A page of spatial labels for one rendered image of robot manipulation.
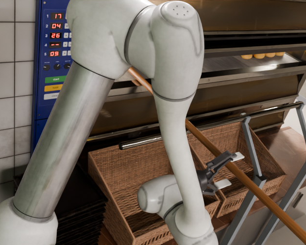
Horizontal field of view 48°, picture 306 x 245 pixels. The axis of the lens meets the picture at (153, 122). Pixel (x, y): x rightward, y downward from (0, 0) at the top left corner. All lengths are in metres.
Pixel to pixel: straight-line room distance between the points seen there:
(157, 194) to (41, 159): 0.40
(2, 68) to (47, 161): 0.64
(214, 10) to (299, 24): 0.76
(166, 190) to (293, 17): 1.56
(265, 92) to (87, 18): 1.94
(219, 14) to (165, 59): 1.20
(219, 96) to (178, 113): 1.43
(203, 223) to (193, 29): 0.56
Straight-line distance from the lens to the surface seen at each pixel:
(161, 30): 0.63
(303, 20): 2.44
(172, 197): 1.07
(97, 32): 0.72
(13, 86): 1.42
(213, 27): 1.81
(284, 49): 2.14
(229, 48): 1.76
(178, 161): 0.86
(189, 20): 0.64
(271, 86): 2.59
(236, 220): 1.97
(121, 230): 1.65
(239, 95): 2.33
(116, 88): 1.63
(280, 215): 1.25
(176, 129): 0.82
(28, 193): 0.85
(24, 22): 1.32
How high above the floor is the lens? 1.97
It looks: 33 degrees down
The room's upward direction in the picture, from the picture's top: 15 degrees clockwise
